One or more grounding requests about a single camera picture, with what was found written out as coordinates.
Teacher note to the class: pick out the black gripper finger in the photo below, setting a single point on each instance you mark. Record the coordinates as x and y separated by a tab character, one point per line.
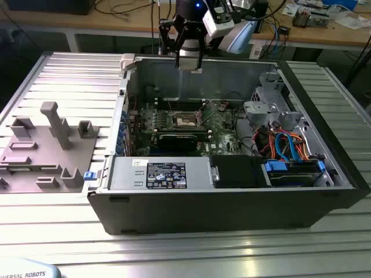
177	59
200	58

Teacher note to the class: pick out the silver CPU plate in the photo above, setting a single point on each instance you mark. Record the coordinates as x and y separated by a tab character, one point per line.
188	65

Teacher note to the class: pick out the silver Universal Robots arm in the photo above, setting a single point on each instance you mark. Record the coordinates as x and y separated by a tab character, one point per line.
240	37

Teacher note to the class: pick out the CPU socket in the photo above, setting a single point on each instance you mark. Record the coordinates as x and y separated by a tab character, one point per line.
185	121

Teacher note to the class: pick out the black RAM slots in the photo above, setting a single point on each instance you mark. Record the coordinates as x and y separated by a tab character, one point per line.
179	105
203	134

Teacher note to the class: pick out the beige case latch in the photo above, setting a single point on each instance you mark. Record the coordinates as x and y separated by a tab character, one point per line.
127	60

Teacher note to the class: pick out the wooden desk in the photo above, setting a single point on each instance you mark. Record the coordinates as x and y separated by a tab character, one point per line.
116	23

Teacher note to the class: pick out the silver metal drive cage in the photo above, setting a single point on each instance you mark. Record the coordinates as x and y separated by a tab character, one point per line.
258	108

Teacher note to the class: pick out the black graphics card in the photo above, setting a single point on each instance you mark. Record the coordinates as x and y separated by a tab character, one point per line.
176	142

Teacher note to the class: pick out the green motherboard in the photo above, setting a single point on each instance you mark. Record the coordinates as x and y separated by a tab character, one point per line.
223	139

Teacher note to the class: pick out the copper heat sink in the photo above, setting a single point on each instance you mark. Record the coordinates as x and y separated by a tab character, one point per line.
301	18

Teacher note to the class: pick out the silver power supply unit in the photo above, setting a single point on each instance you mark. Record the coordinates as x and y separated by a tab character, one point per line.
127	173

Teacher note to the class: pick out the large black box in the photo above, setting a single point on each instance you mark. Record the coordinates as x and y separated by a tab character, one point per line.
43	7

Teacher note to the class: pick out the blue case latch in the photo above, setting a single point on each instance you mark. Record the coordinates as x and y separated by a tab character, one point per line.
89	176

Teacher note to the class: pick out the hard disk in blue carrier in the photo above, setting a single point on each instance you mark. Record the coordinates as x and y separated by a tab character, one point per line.
290	176

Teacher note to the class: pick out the black open PC case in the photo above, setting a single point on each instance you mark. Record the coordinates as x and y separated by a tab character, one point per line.
203	211

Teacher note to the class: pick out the grey plastic parts rack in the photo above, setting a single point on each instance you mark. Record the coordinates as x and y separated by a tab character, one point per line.
43	162

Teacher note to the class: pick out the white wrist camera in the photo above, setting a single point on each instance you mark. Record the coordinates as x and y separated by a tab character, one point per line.
217	27

